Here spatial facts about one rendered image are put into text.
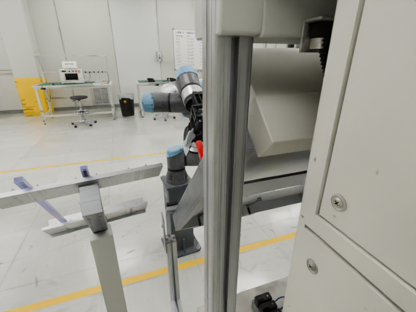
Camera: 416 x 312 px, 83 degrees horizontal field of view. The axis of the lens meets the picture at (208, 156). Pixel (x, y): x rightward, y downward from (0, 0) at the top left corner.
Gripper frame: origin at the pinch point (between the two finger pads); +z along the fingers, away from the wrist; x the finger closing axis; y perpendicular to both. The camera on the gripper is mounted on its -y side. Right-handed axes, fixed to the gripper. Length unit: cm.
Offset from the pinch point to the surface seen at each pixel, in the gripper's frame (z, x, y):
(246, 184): 18.7, -1.8, 17.6
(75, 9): -633, -104, -273
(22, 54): -531, -224, -327
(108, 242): 14.1, -31.7, -17.5
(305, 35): 16.8, -5.3, 46.5
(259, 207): 8.7, 27.4, -34.2
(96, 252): 15.7, -35.2, -19.1
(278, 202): 9, 37, -34
